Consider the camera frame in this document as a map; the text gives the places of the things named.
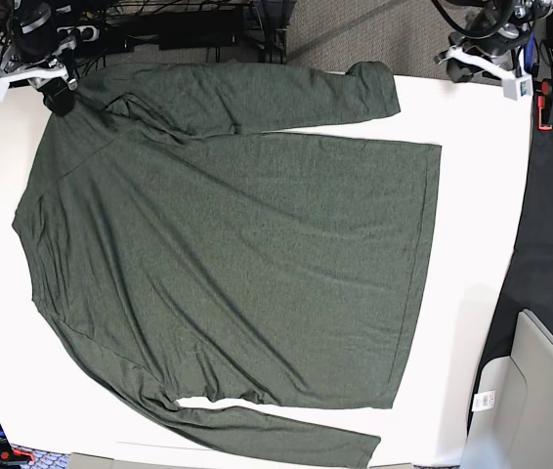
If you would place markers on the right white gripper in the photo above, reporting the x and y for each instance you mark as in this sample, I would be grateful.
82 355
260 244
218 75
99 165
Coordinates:
58 95

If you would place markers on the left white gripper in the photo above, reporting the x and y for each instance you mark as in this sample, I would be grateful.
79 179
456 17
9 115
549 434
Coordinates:
464 62

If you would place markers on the green long-sleeve T-shirt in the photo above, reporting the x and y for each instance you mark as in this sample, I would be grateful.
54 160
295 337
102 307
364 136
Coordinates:
200 251

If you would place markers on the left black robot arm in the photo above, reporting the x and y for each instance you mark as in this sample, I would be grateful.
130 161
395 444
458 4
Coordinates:
491 38

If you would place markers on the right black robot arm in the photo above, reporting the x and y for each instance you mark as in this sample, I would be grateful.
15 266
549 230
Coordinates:
34 54

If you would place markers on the red clamp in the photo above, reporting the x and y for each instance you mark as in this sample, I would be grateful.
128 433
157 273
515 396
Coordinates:
544 105

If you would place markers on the grey plastic bin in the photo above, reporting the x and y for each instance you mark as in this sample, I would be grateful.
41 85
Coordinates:
512 413

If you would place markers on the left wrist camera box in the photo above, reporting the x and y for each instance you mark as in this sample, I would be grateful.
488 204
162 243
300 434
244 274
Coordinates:
517 88

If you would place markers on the blue handled tool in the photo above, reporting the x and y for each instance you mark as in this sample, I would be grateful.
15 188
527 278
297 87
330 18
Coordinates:
528 55

